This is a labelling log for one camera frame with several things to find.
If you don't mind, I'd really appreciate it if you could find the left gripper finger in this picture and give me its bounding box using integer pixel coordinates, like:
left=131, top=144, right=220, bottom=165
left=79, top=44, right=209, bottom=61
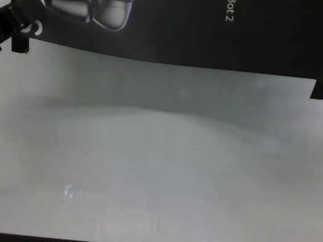
left=0, top=0, right=52, bottom=81

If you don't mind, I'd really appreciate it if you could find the black robot poster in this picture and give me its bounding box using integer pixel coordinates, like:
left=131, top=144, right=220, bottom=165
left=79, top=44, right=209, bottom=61
left=4, top=0, right=323, bottom=94

